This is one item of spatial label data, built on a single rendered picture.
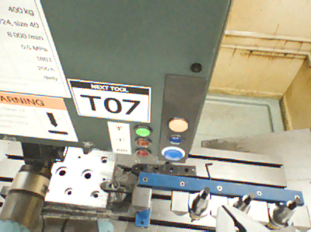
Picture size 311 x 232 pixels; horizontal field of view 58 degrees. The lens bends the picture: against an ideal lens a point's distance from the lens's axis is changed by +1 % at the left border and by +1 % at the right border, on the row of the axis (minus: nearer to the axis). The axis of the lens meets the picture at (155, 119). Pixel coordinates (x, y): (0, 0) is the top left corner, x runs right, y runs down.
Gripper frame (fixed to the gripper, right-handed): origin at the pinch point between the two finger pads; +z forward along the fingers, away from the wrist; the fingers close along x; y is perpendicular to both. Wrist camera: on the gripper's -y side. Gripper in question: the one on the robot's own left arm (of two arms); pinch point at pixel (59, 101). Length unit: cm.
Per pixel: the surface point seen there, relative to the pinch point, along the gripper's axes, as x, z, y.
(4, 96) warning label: 6.4, -21.2, -28.5
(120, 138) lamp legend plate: 21.2, -21.4, -21.4
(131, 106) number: 23.3, -21.2, -29.5
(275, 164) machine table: 78, 17, 53
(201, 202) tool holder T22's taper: 39.4, -17.4, 13.5
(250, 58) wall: 72, 81, 51
